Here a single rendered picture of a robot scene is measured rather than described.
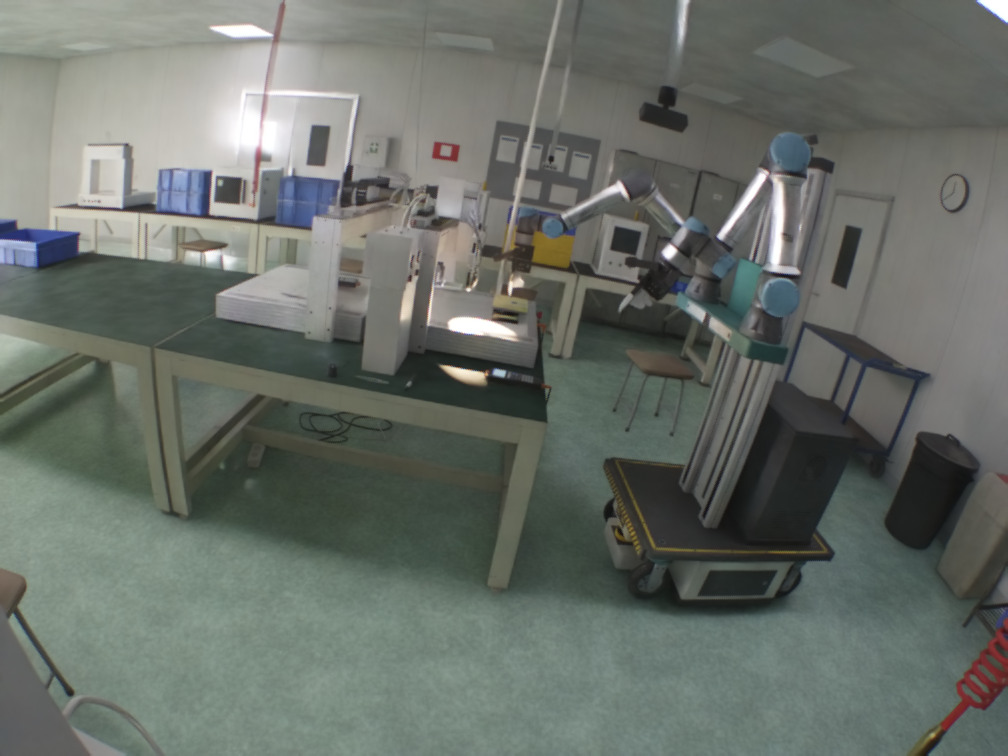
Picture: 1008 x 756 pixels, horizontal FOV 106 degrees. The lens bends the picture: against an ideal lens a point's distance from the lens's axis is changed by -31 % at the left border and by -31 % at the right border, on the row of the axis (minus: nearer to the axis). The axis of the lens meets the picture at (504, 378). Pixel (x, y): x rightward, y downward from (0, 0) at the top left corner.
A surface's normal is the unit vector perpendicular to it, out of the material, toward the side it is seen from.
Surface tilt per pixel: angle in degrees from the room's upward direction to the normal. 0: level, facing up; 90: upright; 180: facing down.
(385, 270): 90
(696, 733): 0
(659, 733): 0
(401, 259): 90
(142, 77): 90
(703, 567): 90
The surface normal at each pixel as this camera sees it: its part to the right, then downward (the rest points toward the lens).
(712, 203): -0.04, 0.36
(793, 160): -0.35, 0.16
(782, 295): -0.36, 0.41
